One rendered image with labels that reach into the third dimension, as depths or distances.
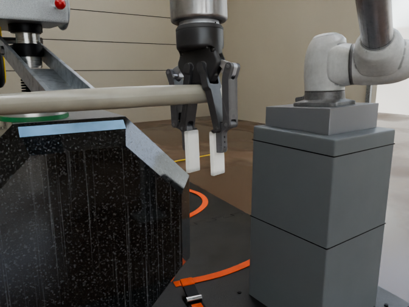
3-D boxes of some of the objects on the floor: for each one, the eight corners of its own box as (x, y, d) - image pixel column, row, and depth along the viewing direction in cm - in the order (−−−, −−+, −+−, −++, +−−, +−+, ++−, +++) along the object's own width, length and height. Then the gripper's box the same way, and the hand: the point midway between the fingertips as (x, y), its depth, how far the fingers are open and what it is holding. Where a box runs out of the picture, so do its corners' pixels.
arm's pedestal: (302, 263, 206) (311, 116, 188) (393, 309, 167) (415, 128, 149) (232, 295, 177) (235, 125, 159) (322, 359, 138) (339, 144, 120)
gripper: (260, 19, 57) (263, 173, 60) (174, 35, 68) (181, 165, 71) (232, 11, 51) (237, 182, 54) (143, 30, 62) (151, 172, 65)
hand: (204, 153), depth 62 cm, fingers closed on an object, 4 cm apart
